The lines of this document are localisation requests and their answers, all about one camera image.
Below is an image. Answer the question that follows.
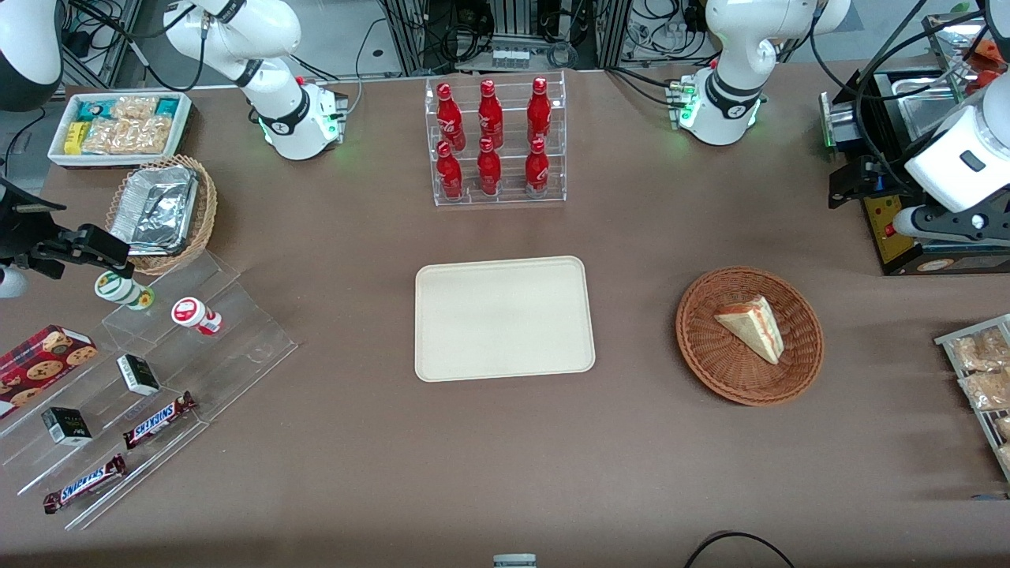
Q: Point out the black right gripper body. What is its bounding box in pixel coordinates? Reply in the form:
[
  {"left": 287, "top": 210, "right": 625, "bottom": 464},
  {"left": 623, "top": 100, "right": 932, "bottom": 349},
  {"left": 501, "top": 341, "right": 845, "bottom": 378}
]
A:
[{"left": 0, "top": 177, "right": 70, "bottom": 266}]

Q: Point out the triangular sandwich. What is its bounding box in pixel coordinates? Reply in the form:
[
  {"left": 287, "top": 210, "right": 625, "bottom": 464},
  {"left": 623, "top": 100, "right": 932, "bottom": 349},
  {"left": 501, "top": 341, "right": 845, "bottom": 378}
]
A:
[{"left": 713, "top": 295, "right": 785, "bottom": 365}]

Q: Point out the aluminium foil tray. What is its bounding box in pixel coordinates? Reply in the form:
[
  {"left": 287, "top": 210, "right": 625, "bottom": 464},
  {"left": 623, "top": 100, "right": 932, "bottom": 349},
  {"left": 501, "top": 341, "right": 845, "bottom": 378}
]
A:
[{"left": 110, "top": 165, "right": 199, "bottom": 256}]

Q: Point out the tray of packaged pastries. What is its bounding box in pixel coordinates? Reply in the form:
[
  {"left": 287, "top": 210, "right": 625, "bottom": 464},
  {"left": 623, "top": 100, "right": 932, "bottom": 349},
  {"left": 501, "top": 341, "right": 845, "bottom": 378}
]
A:
[{"left": 934, "top": 313, "right": 1010, "bottom": 484}]

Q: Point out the light wicker basket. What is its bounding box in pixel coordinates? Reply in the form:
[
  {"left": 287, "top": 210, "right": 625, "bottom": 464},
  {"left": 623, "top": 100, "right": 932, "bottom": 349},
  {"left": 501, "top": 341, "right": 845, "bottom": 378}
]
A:
[{"left": 106, "top": 154, "right": 219, "bottom": 276}]

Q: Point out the brown wicker basket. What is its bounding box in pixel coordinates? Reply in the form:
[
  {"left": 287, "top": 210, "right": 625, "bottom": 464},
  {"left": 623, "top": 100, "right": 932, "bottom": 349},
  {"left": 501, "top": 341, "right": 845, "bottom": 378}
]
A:
[{"left": 675, "top": 266, "right": 825, "bottom": 407}]

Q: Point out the beige plastic tray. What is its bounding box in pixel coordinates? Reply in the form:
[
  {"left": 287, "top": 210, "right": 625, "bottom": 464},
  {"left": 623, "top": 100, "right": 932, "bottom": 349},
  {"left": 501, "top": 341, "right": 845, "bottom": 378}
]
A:
[{"left": 415, "top": 256, "right": 597, "bottom": 383}]

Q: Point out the green lidded yogurt cup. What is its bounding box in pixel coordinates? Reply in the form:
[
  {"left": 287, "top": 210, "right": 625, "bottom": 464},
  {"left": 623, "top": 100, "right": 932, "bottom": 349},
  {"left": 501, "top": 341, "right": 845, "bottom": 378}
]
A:
[{"left": 94, "top": 270, "right": 155, "bottom": 312}]

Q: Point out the black food warmer machine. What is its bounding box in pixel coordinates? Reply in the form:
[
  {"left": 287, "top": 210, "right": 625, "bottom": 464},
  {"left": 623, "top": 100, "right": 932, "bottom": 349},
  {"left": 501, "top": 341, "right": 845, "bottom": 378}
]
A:
[{"left": 819, "top": 12, "right": 1010, "bottom": 276}]

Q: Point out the white rectangular snack bin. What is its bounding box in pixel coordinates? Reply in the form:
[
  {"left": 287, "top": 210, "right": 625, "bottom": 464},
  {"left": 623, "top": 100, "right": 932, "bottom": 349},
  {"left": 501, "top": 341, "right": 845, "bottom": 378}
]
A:
[{"left": 48, "top": 92, "right": 193, "bottom": 169}]

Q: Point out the red tartan cookie box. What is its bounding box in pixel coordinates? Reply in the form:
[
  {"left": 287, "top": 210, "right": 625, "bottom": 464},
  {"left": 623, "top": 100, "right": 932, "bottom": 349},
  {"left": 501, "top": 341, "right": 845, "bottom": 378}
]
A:
[{"left": 0, "top": 324, "right": 99, "bottom": 420}]

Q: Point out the steel warmer pan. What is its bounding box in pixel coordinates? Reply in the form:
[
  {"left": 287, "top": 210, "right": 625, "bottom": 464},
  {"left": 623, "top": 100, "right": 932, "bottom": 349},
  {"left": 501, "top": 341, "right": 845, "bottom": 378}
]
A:
[{"left": 876, "top": 69, "right": 983, "bottom": 151}]

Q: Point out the red lidded yogurt cup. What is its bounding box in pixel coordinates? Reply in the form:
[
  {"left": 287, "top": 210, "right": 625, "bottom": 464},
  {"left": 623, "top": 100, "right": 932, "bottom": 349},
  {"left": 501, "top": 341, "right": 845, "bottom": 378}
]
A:
[{"left": 171, "top": 297, "right": 223, "bottom": 337}]

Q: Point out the large clear cracker bag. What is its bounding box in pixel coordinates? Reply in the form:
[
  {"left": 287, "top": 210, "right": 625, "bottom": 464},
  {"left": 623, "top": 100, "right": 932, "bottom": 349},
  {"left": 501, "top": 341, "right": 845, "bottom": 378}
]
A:
[{"left": 81, "top": 117, "right": 173, "bottom": 155}]

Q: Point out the small black carton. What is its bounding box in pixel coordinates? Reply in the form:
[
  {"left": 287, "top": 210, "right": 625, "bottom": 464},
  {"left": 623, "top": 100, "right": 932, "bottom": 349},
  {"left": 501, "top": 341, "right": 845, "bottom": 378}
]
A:
[
  {"left": 41, "top": 406, "right": 93, "bottom": 447},
  {"left": 116, "top": 353, "right": 161, "bottom": 397}
]

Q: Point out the small clear cracker bag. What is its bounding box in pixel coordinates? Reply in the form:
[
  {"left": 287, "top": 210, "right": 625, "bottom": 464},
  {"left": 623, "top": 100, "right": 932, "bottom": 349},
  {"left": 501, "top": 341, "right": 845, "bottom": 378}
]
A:
[{"left": 110, "top": 95, "right": 159, "bottom": 121}]

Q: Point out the clear acrylic stepped shelf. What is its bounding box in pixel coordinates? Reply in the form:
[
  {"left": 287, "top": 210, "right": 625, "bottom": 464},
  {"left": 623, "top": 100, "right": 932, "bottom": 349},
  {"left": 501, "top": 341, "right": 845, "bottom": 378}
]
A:
[{"left": 0, "top": 250, "right": 299, "bottom": 532}]

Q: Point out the Snickers chocolate bar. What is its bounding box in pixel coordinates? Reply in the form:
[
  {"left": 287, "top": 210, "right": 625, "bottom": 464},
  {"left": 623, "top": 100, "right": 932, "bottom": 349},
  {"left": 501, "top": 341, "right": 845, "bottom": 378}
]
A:
[
  {"left": 122, "top": 391, "right": 197, "bottom": 450},
  {"left": 43, "top": 454, "right": 128, "bottom": 515}
]

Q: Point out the red cola bottle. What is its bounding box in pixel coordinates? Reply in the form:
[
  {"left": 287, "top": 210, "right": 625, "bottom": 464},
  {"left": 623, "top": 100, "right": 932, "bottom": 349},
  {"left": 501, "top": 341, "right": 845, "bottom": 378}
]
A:
[
  {"left": 436, "top": 82, "right": 467, "bottom": 152},
  {"left": 436, "top": 140, "right": 464, "bottom": 200},
  {"left": 478, "top": 79, "right": 504, "bottom": 149},
  {"left": 525, "top": 138, "right": 550, "bottom": 194},
  {"left": 477, "top": 137, "right": 503, "bottom": 196},
  {"left": 527, "top": 77, "right": 552, "bottom": 144}
]

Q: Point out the clear acrylic bottle rack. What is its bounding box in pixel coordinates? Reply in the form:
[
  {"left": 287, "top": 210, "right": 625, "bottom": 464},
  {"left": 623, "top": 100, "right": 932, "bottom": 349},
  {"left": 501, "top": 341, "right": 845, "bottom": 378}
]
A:
[{"left": 425, "top": 70, "right": 567, "bottom": 208}]

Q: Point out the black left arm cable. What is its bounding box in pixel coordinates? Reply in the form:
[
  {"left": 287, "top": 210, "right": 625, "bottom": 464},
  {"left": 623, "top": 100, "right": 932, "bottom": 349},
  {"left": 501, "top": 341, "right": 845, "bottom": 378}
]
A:
[{"left": 809, "top": 0, "right": 987, "bottom": 198}]

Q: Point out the aluminium frame post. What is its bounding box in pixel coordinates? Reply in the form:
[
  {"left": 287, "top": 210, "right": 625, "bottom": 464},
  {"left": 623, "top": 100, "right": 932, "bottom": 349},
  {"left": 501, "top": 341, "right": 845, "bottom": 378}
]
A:
[{"left": 59, "top": 0, "right": 143, "bottom": 89}]

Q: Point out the black floor cable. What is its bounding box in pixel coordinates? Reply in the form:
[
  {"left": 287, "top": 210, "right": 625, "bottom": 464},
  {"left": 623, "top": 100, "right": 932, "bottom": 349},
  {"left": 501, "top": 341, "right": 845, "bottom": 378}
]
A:
[{"left": 683, "top": 531, "right": 798, "bottom": 568}]

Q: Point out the aluminium frame rack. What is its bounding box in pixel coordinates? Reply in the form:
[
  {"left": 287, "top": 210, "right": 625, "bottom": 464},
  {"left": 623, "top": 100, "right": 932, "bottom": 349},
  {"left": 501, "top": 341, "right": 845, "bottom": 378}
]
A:
[{"left": 379, "top": 0, "right": 632, "bottom": 76}]

